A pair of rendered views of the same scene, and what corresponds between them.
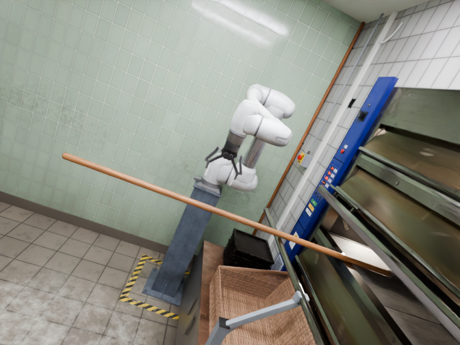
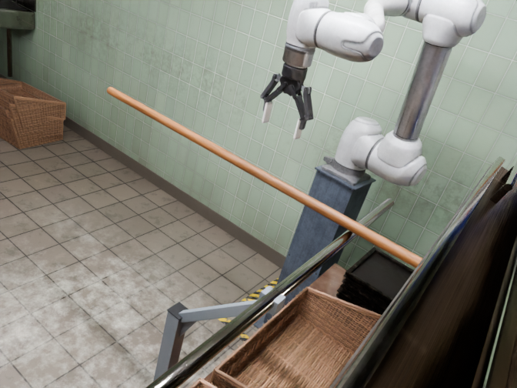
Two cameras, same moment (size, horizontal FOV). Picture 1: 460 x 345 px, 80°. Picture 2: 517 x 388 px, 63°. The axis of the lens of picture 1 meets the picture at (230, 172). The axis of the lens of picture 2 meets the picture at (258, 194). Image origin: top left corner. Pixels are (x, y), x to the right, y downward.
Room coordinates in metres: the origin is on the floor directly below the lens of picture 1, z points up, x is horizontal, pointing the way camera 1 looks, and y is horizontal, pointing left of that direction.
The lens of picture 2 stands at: (0.31, -0.79, 1.73)
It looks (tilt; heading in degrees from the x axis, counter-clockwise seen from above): 27 degrees down; 39
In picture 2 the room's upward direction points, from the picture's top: 16 degrees clockwise
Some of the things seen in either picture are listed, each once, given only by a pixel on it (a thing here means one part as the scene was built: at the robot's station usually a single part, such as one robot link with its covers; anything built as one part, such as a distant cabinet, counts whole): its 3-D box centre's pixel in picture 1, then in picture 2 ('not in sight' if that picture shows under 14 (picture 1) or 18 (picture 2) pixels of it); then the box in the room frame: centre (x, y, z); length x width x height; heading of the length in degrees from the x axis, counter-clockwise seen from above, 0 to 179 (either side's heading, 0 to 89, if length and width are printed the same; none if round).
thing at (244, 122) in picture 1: (247, 117); (311, 18); (1.32, 0.03, 1.64); 0.13 x 0.11 x 0.16; 92
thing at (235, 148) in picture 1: (230, 150); (292, 79); (1.33, 0.04, 1.46); 0.08 x 0.07 x 0.09; 95
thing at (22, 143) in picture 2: not in sight; (17, 118); (1.42, 2.86, 0.14); 0.56 x 0.49 x 0.28; 107
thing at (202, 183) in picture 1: (207, 182); (344, 166); (1.98, 0.12, 1.03); 0.22 x 0.18 x 0.06; 96
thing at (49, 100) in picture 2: not in sight; (18, 96); (1.43, 2.85, 0.32); 0.56 x 0.49 x 0.28; 109
